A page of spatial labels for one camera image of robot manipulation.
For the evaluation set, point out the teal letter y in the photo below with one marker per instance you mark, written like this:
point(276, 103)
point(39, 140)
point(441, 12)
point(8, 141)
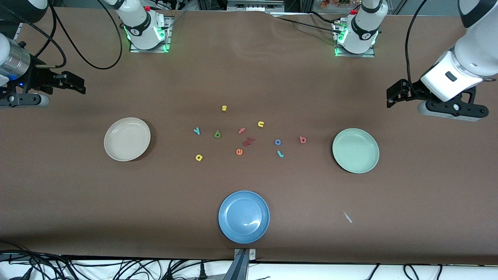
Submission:
point(197, 131)

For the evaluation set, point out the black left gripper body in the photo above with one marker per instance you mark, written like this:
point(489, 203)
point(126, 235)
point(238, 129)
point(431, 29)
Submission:
point(413, 89)

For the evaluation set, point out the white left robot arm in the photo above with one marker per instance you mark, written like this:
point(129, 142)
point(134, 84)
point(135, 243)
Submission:
point(474, 50)

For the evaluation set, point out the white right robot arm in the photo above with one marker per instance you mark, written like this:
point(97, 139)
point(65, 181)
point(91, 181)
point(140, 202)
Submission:
point(140, 27)

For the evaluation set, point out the grey metal box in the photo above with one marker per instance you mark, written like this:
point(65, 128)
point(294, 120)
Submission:
point(255, 4)

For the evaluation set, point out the black power plug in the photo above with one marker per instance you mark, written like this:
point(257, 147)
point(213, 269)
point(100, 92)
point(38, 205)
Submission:
point(202, 272)

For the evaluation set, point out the blue plate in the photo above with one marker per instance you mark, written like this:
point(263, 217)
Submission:
point(244, 217)

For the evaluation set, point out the beige plate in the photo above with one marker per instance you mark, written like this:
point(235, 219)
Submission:
point(127, 139)

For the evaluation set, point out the orange flower decoration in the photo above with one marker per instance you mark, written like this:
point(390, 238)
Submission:
point(334, 3)

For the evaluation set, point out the aluminium frame rail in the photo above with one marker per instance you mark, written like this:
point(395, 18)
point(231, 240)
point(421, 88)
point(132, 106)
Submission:
point(18, 31)

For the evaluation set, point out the white paper scrap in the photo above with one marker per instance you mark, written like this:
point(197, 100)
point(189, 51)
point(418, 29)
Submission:
point(348, 217)

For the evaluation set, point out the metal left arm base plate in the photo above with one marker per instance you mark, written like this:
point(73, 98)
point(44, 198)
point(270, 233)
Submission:
point(369, 54)

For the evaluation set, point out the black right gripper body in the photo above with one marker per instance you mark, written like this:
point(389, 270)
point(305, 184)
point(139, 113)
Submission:
point(39, 77)

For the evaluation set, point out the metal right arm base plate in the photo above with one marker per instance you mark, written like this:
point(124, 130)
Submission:
point(134, 48)

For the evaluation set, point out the brown table cover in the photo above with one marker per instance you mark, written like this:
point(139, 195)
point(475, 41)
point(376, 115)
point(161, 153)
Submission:
point(249, 77)

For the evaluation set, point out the light green plate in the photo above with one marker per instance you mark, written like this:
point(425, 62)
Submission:
point(355, 151)

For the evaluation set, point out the grey metal bracket post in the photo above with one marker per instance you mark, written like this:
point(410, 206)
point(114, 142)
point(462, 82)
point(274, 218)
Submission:
point(243, 264)

